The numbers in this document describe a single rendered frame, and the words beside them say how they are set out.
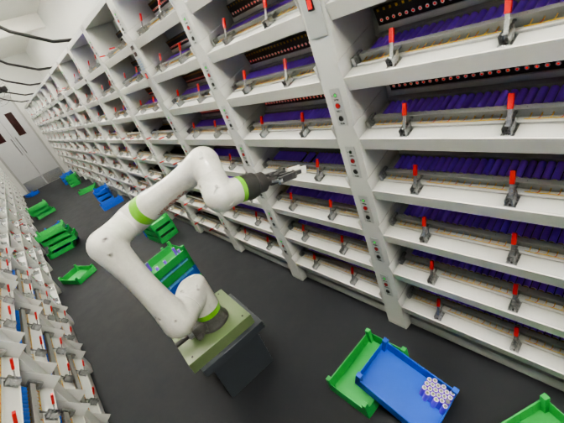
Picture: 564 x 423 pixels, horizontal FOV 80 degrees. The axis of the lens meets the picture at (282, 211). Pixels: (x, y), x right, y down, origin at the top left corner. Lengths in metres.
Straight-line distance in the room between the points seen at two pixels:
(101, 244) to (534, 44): 1.27
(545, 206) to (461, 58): 0.42
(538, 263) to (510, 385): 0.57
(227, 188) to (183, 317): 0.56
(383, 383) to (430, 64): 1.13
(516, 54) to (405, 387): 1.16
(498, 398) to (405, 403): 0.32
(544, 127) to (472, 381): 0.98
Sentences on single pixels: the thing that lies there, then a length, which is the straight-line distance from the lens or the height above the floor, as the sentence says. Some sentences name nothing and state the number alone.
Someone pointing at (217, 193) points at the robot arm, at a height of 0.98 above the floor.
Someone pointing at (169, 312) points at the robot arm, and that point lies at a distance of 1.38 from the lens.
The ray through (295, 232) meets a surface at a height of 0.36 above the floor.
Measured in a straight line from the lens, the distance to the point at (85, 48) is 3.66.
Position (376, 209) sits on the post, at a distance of 1.28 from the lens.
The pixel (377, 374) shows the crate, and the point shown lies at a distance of 1.52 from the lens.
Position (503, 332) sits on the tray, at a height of 0.17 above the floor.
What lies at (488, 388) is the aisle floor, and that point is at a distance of 1.58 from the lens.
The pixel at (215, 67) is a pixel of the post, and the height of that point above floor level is 1.29.
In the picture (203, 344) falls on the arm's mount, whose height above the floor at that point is 0.33.
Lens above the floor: 1.35
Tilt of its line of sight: 27 degrees down
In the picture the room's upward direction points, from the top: 22 degrees counter-clockwise
